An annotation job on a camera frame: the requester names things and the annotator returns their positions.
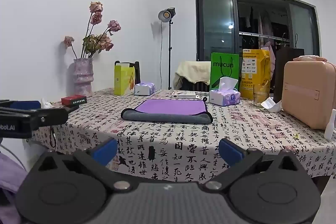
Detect pink hard case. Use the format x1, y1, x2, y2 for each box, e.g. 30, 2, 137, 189
281, 55, 336, 130

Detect white paper receipt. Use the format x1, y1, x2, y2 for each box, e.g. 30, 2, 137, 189
261, 97, 282, 112

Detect small white bottle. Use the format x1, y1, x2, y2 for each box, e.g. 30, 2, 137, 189
324, 109, 336, 141

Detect purple cloth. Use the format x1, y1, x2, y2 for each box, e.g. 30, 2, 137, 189
0, 153, 28, 224

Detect hanging clothes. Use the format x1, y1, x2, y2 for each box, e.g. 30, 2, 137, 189
238, 4, 290, 52

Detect black framed sliding window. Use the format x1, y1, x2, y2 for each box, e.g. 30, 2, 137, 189
195, 0, 321, 63

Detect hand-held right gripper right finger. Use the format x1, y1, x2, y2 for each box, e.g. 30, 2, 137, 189
206, 138, 298, 191

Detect flat white box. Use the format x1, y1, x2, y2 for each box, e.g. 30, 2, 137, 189
171, 91, 200, 99

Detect purple and grey towel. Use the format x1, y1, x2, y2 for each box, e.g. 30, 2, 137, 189
121, 99, 213, 124

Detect studio light on stand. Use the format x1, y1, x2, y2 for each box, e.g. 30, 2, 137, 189
158, 7, 176, 90

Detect crumpled white tissue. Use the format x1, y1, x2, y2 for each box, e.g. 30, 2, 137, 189
40, 98, 54, 109

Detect dried pink roses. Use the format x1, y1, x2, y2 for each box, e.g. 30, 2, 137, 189
64, 1, 122, 59

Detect small purple tissue pack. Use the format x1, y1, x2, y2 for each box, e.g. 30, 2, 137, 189
134, 82, 155, 96

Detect dark brown paper bag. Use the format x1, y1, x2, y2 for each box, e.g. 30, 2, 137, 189
273, 34, 305, 104

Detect black cable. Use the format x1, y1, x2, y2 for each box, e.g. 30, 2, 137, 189
50, 126, 57, 148

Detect red box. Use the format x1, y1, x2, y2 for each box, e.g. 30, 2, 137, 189
61, 95, 87, 105

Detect yellow-green carton box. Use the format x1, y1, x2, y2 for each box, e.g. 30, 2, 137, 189
114, 62, 136, 96

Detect pink speckled vase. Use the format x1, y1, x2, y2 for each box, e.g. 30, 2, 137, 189
73, 57, 94, 98

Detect printed tablecloth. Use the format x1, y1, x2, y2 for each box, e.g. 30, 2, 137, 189
31, 88, 336, 184

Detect black chair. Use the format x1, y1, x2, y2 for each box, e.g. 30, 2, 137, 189
115, 60, 141, 84

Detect chair with cream cloth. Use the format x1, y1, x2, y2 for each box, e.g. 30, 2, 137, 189
173, 60, 211, 92

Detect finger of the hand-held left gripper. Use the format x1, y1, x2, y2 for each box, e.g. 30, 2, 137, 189
0, 100, 41, 110
0, 105, 79, 127

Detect yellow paper bag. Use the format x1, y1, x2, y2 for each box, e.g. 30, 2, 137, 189
240, 48, 271, 99

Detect green paper bag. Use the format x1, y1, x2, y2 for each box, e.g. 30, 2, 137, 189
210, 52, 240, 92

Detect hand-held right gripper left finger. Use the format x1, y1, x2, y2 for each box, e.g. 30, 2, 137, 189
39, 138, 130, 191

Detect purple tissue pack with tissue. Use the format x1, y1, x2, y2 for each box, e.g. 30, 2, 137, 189
209, 76, 241, 106

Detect clear glass cup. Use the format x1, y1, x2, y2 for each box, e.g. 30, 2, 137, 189
252, 84, 271, 108

